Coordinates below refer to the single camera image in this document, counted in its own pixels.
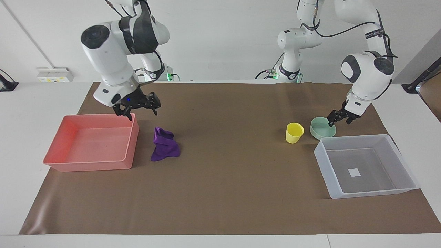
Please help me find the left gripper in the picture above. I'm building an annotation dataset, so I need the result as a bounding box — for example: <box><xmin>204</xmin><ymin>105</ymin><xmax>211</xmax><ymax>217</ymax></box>
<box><xmin>327</xmin><ymin>99</ymin><xmax>361</xmax><ymax>127</ymax></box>

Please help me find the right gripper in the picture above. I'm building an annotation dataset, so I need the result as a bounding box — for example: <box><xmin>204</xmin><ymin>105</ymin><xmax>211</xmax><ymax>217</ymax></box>
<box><xmin>112</xmin><ymin>87</ymin><xmax>162</xmax><ymax>121</ymax></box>

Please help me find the green plastic bowl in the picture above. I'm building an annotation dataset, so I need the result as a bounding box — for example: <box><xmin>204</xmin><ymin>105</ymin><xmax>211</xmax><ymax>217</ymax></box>
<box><xmin>310</xmin><ymin>117</ymin><xmax>337</xmax><ymax>140</ymax></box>

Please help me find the purple cloth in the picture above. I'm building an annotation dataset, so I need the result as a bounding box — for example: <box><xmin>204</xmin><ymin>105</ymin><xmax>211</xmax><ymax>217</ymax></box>
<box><xmin>151</xmin><ymin>127</ymin><xmax>181</xmax><ymax>162</ymax></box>

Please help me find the yellow plastic cup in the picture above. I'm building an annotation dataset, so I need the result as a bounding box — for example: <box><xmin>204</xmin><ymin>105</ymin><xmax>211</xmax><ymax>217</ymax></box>
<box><xmin>286</xmin><ymin>122</ymin><xmax>305</xmax><ymax>144</ymax></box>

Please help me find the translucent grey plastic bin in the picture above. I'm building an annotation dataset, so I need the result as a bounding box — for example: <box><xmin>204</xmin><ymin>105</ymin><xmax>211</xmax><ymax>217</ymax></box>
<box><xmin>314</xmin><ymin>134</ymin><xmax>421</xmax><ymax>199</ymax></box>

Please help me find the pink plastic bin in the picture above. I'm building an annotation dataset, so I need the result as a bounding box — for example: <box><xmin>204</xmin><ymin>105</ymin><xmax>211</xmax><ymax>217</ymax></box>
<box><xmin>43</xmin><ymin>113</ymin><xmax>140</xmax><ymax>172</ymax></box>

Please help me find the black stand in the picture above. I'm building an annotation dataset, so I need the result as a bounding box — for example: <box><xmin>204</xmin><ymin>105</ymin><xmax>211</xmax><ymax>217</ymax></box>
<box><xmin>401</xmin><ymin>57</ymin><xmax>441</xmax><ymax>94</ymax></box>
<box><xmin>0</xmin><ymin>69</ymin><xmax>19</xmax><ymax>92</ymax></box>

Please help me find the white socket strip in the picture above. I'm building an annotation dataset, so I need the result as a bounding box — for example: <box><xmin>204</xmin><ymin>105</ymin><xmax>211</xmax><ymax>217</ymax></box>
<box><xmin>36</xmin><ymin>67</ymin><xmax>74</xmax><ymax>83</ymax></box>

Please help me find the black cable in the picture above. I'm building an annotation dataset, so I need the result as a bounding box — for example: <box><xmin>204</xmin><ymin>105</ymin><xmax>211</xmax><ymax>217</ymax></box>
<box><xmin>105</xmin><ymin>0</ymin><xmax>127</xmax><ymax>18</ymax></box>
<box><xmin>255</xmin><ymin>52</ymin><xmax>285</xmax><ymax>80</ymax></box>
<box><xmin>299</xmin><ymin>0</ymin><xmax>399</xmax><ymax>59</ymax></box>

